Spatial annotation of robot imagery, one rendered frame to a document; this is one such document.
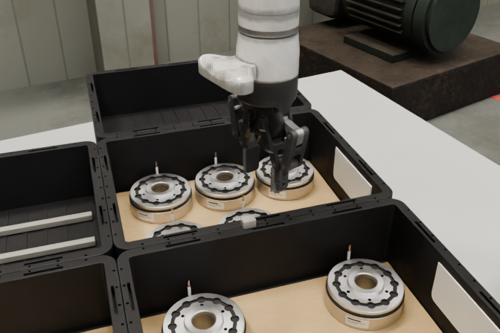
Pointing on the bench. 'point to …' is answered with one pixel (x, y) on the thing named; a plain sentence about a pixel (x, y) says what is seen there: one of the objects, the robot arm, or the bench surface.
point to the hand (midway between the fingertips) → (264, 170)
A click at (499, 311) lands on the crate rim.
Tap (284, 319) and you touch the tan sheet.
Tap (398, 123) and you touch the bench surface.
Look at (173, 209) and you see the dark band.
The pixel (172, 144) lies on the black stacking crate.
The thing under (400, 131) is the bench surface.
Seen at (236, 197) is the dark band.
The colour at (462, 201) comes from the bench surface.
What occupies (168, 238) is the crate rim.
